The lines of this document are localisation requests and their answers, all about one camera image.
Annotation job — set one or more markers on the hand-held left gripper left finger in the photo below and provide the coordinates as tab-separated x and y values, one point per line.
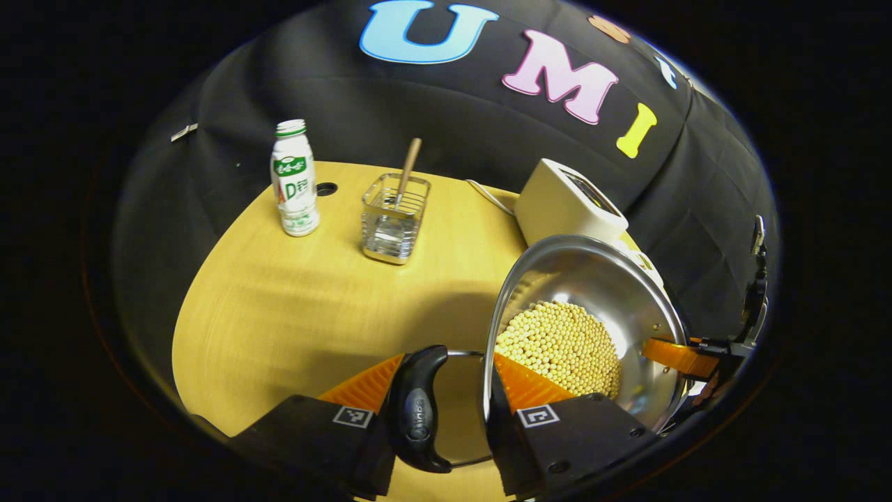
313	439

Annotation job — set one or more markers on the black backdrop cloth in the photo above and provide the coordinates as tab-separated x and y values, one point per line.
446	111

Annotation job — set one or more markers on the white toaster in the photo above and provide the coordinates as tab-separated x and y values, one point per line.
564	209

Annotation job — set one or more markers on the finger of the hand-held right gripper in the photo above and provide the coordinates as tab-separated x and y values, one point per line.
679	355

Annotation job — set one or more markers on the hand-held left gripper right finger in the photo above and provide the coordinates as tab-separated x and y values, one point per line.
578	439

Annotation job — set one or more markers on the white drink bottle green cap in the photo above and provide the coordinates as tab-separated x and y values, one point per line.
295	188

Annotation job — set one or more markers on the silver metal clip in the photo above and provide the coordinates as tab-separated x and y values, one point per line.
184	132
758	233

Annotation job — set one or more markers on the pile of yellow soybeans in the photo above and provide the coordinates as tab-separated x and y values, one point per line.
564	348

